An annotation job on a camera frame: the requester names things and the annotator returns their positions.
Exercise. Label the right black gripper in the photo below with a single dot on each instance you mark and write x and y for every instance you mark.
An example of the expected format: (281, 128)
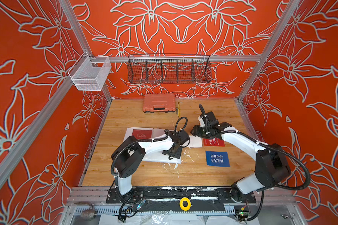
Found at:
(197, 131)

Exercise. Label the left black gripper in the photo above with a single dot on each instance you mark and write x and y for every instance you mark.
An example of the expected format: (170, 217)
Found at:
(178, 155)

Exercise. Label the red card white script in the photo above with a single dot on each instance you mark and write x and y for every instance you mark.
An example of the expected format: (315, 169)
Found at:
(142, 133)

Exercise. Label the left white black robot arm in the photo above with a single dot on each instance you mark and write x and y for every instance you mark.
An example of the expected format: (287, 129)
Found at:
(128, 156)

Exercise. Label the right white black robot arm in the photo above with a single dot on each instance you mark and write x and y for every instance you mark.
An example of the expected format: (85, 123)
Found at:
(271, 165)

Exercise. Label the red card middle row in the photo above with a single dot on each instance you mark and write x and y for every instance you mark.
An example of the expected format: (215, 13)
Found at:
(216, 142)

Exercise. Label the blank white card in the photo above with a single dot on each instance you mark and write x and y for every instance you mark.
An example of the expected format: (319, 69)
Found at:
(194, 142)

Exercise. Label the blue card white text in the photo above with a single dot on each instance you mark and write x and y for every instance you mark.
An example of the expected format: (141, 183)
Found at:
(218, 159)

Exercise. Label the red plastic tool case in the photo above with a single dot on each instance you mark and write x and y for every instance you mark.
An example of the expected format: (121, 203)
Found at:
(159, 103)

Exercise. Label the yellow tape roll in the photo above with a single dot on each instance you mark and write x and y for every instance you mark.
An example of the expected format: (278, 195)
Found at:
(185, 204)

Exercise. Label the white mesh basket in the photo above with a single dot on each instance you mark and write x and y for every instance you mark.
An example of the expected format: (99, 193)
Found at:
(90, 73)

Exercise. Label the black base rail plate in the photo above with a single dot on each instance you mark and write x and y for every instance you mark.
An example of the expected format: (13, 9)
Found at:
(165, 200)

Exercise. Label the black wire basket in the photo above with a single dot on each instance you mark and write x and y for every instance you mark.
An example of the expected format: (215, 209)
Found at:
(162, 68)

